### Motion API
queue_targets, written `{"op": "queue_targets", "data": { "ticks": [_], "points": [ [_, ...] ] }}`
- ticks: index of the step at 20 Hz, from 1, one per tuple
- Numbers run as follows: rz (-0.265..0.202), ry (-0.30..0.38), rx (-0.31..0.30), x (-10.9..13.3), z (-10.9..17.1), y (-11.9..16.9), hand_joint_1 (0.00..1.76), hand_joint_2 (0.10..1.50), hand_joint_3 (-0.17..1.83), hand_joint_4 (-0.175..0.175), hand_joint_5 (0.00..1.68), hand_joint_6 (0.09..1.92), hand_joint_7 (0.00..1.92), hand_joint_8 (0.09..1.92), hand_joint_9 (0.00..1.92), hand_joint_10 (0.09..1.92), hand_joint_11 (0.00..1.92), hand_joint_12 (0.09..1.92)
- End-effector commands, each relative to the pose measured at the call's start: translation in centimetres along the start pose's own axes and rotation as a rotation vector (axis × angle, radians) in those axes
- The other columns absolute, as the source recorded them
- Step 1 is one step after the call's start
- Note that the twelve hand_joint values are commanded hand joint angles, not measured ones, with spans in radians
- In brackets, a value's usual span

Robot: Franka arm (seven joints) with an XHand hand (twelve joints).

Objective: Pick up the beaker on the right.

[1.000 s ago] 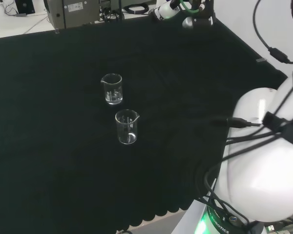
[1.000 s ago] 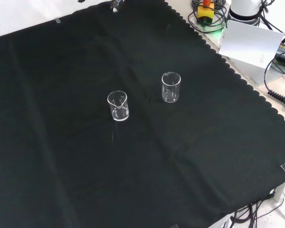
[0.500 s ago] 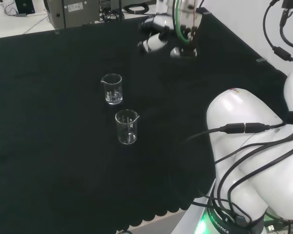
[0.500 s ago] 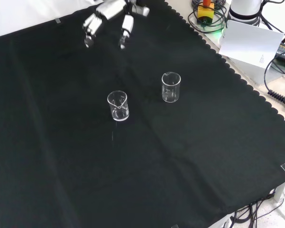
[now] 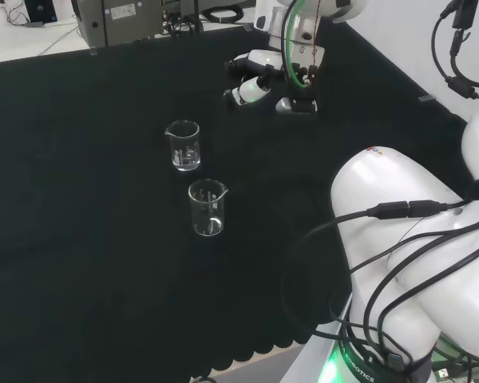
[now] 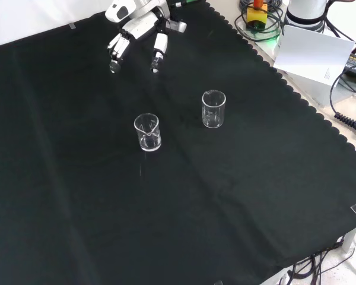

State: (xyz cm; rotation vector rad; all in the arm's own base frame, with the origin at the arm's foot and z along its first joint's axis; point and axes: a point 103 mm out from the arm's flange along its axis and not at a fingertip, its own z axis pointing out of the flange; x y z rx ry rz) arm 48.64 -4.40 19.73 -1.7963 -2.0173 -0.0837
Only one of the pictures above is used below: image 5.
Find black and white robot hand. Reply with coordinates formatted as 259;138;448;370
223;46;327;116

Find clear glass beaker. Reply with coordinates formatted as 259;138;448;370
188;178;229;237
164;120;202;172

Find grey metal cabinet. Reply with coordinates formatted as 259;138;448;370
70;0;165;49

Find black bench cloth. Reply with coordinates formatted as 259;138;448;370
0;18;476;380

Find black computer tower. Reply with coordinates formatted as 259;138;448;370
23;0;58;24

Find coiled black cable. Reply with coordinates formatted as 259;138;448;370
201;5;245;23

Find black cable with connector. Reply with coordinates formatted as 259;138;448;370
280;200;476;348

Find black cable bundle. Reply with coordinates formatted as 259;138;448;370
161;9;205;39

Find black looped cable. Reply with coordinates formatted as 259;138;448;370
430;0;479;101

